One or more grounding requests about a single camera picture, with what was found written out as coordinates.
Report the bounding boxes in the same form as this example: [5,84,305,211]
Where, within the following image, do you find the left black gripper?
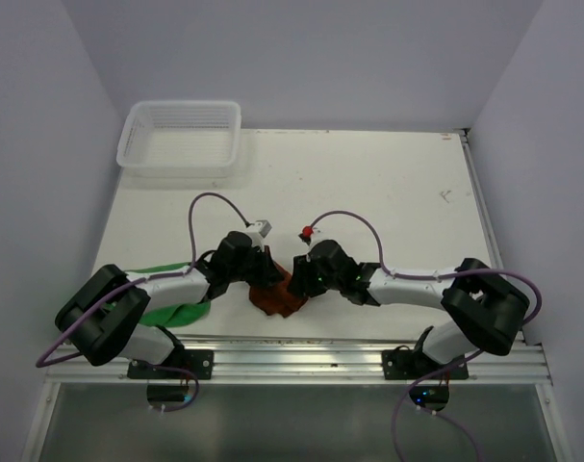
[228,244,284,287]

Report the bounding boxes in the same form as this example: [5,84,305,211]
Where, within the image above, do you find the brown towel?
[246,245,308,319]

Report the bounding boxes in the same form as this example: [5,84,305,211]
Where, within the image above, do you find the green towel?
[101,263,211,329]

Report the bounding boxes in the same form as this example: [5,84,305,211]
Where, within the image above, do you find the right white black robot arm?
[288,240,530,378]

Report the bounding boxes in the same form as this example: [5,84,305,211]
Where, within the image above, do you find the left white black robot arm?
[55,231,285,378]

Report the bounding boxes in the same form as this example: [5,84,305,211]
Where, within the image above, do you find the white plastic basket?
[115,100,241,179]

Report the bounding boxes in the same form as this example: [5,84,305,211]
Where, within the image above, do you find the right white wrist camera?
[309,228,327,247]

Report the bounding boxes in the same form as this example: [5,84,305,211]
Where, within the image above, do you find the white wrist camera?
[309,228,327,247]
[247,219,272,239]

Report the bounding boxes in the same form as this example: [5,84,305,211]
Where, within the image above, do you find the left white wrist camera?
[247,219,272,239]

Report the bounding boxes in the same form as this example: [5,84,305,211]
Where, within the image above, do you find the aluminium mounting rail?
[42,339,552,386]

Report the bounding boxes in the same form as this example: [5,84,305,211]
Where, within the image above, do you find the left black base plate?
[127,349,215,380]

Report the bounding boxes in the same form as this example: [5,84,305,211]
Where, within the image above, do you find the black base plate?
[381,346,470,380]
[127,349,215,380]

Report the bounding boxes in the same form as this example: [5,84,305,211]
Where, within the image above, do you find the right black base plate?
[381,346,470,380]

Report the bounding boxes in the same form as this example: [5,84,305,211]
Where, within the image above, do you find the right side aluminium rail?
[459,128,528,346]

